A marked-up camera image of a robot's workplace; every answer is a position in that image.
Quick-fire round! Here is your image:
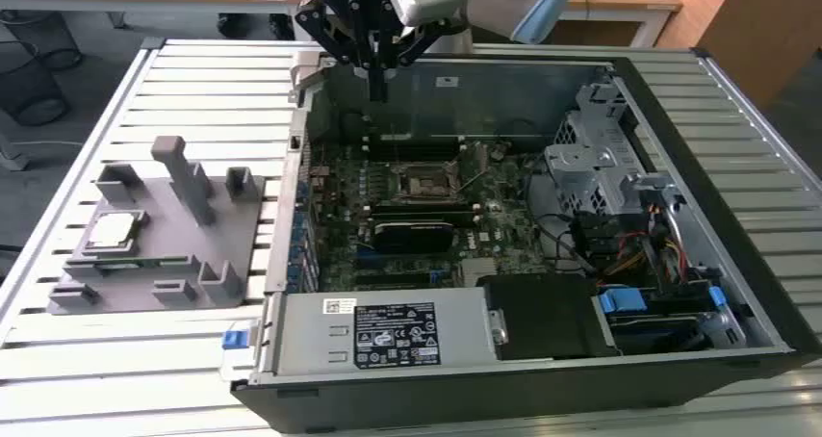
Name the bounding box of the CPU socket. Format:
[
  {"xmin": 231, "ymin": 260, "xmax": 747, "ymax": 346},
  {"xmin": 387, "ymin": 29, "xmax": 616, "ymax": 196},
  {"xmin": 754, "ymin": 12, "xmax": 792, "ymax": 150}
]
[{"xmin": 393, "ymin": 161, "xmax": 464, "ymax": 205}]

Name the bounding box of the RAM slot with white clips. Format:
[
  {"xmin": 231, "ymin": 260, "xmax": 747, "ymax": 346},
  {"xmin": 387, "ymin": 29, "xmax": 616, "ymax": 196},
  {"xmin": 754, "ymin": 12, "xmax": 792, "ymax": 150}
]
[
  {"xmin": 368, "ymin": 205, "xmax": 481, "ymax": 213},
  {"xmin": 361, "ymin": 135, "xmax": 464, "ymax": 142},
  {"xmin": 361, "ymin": 143, "xmax": 464, "ymax": 151},
  {"xmin": 368, "ymin": 216, "xmax": 481, "ymax": 223}
]

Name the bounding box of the black graphics card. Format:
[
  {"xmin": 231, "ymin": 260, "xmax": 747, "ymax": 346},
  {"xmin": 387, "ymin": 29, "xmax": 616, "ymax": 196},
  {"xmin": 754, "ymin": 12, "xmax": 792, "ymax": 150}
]
[{"xmin": 369, "ymin": 220, "xmax": 456, "ymax": 256}]

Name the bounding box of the black expansion slot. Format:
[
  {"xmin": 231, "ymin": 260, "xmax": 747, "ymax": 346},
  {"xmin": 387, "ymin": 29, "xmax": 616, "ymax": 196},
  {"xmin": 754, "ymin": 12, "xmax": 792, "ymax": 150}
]
[{"xmin": 355, "ymin": 271, "xmax": 441, "ymax": 288}]

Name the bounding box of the silver metal drive cage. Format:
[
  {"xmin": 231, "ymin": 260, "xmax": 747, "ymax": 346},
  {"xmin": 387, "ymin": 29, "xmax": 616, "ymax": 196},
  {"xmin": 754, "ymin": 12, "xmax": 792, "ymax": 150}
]
[{"xmin": 542, "ymin": 81, "xmax": 695, "ymax": 219}]

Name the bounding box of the metal socket cover frame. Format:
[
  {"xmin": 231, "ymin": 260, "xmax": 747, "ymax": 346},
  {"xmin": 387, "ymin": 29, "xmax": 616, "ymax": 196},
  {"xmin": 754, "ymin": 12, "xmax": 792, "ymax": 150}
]
[{"xmin": 453, "ymin": 141, "xmax": 500, "ymax": 191}]

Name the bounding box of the small silver heatsink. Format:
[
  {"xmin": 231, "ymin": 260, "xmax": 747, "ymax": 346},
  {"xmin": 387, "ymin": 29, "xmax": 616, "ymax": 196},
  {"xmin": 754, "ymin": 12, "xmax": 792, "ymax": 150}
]
[{"xmin": 460, "ymin": 257, "xmax": 499, "ymax": 284}]

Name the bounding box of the grey plastic parts rack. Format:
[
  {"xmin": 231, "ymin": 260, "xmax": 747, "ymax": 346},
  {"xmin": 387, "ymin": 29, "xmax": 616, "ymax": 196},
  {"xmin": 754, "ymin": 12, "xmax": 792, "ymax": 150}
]
[{"xmin": 48, "ymin": 136, "xmax": 268, "ymax": 317}]

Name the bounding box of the hard disk in blue carrier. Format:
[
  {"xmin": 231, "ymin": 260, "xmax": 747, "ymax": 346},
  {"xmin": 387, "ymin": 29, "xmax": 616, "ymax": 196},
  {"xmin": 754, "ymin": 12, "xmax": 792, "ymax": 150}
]
[{"xmin": 594, "ymin": 285, "xmax": 718, "ymax": 356}]

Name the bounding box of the silver power supply with label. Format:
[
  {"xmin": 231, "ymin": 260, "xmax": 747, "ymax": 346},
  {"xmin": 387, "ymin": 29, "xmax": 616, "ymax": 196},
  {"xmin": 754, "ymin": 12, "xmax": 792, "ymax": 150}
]
[{"xmin": 253, "ymin": 287, "xmax": 508, "ymax": 375}]

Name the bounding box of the grey metal case handle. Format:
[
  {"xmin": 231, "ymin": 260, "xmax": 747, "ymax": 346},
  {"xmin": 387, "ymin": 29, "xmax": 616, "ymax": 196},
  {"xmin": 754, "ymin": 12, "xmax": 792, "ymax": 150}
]
[{"xmin": 288, "ymin": 51, "xmax": 323, "ymax": 106}]

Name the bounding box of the green RAM stick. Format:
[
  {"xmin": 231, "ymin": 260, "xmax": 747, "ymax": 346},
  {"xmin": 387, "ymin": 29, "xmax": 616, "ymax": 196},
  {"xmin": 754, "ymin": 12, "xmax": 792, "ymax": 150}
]
[{"xmin": 93, "ymin": 258, "xmax": 163, "ymax": 270}]

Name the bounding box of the yellow and red wire bundle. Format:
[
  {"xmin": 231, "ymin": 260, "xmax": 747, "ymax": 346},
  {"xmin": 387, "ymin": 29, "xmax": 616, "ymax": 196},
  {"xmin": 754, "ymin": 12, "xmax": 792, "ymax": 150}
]
[{"xmin": 594, "ymin": 232, "xmax": 686, "ymax": 284}]

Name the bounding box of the white desk foot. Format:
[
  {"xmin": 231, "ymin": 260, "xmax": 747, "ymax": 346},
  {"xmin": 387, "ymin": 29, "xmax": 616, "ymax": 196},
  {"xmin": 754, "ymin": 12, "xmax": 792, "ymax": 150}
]
[{"xmin": 0, "ymin": 131, "xmax": 30, "ymax": 171}]

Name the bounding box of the green motherboard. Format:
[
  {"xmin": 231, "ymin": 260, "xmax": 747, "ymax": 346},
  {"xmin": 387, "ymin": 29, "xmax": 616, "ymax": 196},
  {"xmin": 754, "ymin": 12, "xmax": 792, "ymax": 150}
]
[{"xmin": 300, "ymin": 136, "xmax": 554, "ymax": 294}]

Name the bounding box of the black mesh waste bin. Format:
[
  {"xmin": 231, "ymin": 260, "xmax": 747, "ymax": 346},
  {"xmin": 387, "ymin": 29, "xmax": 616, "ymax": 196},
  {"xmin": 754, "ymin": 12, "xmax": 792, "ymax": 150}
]
[
  {"xmin": 0, "ymin": 9, "xmax": 85, "ymax": 71},
  {"xmin": 0, "ymin": 39, "xmax": 70, "ymax": 128}
]

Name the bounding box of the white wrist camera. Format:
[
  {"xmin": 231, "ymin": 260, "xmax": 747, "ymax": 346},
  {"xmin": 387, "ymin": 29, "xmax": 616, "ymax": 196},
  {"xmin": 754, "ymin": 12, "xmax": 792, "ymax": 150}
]
[{"xmin": 384, "ymin": 0, "xmax": 467, "ymax": 27}]

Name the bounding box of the silver square CPU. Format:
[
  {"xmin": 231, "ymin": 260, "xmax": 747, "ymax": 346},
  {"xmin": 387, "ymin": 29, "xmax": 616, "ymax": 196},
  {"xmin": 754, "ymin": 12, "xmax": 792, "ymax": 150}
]
[{"xmin": 85, "ymin": 210, "xmax": 148, "ymax": 250}]

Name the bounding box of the black open PC case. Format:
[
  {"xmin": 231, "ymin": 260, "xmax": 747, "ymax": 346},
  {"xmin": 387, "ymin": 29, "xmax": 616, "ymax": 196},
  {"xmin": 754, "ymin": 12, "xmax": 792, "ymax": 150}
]
[{"xmin": 228, "ymin": 49, "xmax": 822, "ymax": 436}]

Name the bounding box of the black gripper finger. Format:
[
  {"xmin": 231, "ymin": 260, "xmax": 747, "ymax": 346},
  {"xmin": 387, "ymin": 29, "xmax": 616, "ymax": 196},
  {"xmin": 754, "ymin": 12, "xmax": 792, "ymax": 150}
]
[
  {"xmin": 293, "ymin": 0, "xmax": 381, "ymax": 102},
  {"xmin": 377, "ymin": 18, "xmax": 455, "ymax": 102}
]

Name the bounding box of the wooden cabinet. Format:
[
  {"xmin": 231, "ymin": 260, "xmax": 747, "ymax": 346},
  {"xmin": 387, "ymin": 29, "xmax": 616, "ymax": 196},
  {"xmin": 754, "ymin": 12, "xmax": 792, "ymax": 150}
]
[{"xmin": 654, "ymin": 0, "xmax": 822, "ymax": 111}]

